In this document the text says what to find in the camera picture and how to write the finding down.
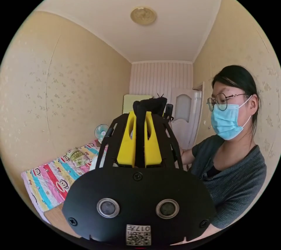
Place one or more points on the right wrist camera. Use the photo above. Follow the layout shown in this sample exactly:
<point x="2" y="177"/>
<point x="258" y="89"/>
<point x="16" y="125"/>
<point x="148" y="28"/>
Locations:
<point x="169" y="111"/>

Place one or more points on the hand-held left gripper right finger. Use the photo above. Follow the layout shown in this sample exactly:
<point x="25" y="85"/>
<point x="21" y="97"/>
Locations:
<point x="153" y="144"/>

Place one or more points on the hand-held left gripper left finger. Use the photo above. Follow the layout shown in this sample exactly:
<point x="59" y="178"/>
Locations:
<point x="126" y="144"/>

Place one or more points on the person's body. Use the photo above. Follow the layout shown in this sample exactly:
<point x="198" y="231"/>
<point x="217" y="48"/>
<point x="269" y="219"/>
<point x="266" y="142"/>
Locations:
<point x="237" y="179"/>

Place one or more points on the small blue fan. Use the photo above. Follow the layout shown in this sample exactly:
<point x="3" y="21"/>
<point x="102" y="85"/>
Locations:
<point x="101" y="131"/>

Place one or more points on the green patterned pillow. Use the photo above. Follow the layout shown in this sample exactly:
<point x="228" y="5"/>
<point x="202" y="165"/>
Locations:
<point x="75" y="155"/>

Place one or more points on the round ceiling lamp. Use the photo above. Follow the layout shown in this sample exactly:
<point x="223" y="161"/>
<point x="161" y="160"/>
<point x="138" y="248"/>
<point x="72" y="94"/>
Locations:
<point x="143" y="15"/>

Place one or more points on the person's right forearm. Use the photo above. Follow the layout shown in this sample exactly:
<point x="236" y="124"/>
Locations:
<point x="187" y="156"/>

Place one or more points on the black pants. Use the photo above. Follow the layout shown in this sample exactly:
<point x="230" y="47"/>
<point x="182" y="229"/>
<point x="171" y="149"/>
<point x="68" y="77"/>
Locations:
<point x="140" y="140"/>

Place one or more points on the bed with printed sheet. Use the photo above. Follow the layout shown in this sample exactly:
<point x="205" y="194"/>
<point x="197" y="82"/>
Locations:
<point x="50" y="179"/>

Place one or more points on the white door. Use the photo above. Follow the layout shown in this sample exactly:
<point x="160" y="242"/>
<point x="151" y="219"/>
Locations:
<point x="186" y="109"/>

